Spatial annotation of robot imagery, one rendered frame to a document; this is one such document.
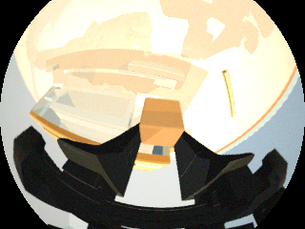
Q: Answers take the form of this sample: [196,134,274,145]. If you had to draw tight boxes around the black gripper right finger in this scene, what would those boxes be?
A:
[174,131,254,201]

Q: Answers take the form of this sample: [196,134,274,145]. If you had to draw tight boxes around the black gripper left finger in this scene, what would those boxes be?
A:
[57,122,141,198]

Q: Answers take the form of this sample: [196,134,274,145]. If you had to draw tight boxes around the thin tan wooden stick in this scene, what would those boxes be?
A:
[222,70,235,117]

